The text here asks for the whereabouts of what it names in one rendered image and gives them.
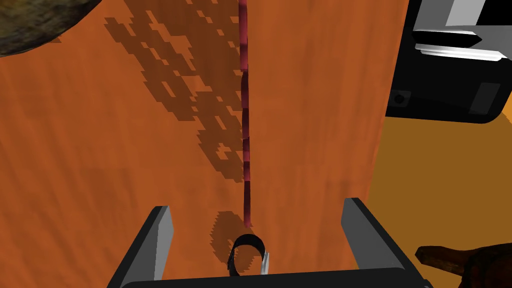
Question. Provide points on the dark brown wooden furniture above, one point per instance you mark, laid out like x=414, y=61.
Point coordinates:
x=476, y=262

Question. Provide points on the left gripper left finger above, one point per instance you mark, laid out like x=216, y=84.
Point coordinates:
x=154, y=244

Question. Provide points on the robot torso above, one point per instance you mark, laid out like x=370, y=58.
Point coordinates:
x=436, y=92

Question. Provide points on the dark mottled round object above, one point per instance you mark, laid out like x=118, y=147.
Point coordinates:
x=32, y=20

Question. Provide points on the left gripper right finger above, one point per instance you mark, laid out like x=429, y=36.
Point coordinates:
x=366, y=240

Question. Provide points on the dark red thin strip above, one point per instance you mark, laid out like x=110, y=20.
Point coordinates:
x=244, y=100

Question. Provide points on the orange wooden table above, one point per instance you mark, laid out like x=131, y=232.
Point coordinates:
x=92, y=152

